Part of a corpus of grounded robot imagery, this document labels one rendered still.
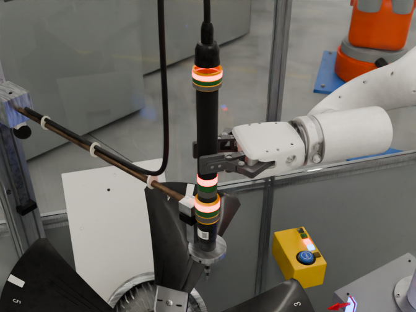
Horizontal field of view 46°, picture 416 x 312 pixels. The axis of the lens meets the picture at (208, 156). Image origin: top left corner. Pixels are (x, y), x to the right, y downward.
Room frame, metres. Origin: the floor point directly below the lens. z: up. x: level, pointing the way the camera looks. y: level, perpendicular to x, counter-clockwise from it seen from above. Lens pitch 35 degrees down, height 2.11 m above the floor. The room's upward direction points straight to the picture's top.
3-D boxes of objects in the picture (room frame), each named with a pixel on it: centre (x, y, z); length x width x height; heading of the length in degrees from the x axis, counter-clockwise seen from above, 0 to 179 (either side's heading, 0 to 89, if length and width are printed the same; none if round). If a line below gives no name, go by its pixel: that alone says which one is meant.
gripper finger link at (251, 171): (0.64, -0.08, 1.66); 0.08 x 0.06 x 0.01; 165
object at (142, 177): (0.85, 0.24, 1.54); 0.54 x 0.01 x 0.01; 50
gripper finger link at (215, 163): (0.62, -0.02, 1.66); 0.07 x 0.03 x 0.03; 106
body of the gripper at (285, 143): (0.68, -0.10, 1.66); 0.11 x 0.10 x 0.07; 106
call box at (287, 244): (1.03, -0.27, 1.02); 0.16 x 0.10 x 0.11; 15
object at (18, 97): (1.05, 0.48, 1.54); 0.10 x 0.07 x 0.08; 50
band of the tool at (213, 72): (0.65, 0.00, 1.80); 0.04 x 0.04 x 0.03
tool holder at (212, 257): (0.66, 0.01, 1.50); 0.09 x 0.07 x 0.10; 50
